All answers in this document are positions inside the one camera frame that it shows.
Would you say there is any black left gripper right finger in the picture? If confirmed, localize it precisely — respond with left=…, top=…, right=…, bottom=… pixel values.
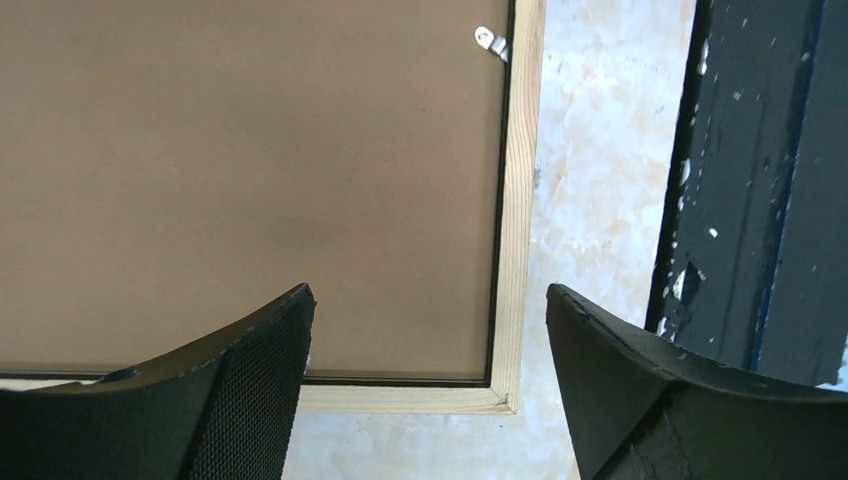
left=546, top=284, right=847, bottom=479

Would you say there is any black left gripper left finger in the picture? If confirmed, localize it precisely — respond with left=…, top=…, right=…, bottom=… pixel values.
left=1, top=284, right=316, bottom=479

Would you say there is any silver frame clip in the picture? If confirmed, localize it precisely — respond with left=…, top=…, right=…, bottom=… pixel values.
left=474, top=26, right=510, bottom=63

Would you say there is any black picture frame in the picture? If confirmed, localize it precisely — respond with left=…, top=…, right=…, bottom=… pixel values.
left=0, top=0, right=549, bottom=417

